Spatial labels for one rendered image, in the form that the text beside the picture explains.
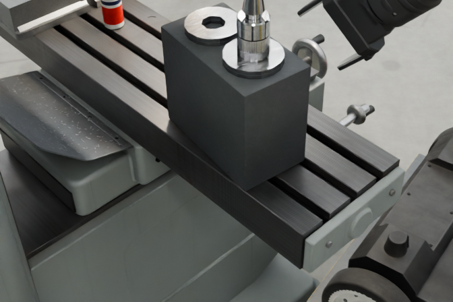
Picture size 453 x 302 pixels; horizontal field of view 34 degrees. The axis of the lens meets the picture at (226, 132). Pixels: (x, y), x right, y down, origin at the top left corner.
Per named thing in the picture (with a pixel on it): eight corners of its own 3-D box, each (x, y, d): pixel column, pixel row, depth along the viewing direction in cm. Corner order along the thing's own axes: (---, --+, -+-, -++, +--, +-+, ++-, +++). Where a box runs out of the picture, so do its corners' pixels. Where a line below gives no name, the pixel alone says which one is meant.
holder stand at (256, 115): (225, 92, 131) (223, -7, 118) (305, 160, 118) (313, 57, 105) (168, 118, 126) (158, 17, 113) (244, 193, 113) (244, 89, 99)
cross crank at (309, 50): (303, 61, 199) (305, 24, 191) (336, 80, 192) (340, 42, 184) (261, 87, 191) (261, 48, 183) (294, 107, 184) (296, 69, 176)
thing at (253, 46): (258, 66, 103) (259, 34, 100) (230, 56, 105) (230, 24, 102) (276, 50, 106) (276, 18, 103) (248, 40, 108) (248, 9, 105)
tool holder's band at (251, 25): (259, 34, 100) (259, 28, 99) (230, 24, 102) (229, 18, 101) (276, 18, 103) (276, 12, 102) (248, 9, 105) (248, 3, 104)
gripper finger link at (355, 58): (334, 69, 117) (363, 52, 113) (343, 59, 119) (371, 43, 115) (340, 77, 117) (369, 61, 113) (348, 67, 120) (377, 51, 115)
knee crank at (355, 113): (363, 106, 198) (365, 88, 194) (380, 116, 195) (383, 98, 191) (307, 144, 187) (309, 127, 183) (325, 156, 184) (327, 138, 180)
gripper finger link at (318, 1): (307, 10, 118) (334, -8, 113) (297, 19, 116) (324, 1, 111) (300, 2, 118) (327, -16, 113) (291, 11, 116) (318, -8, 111)
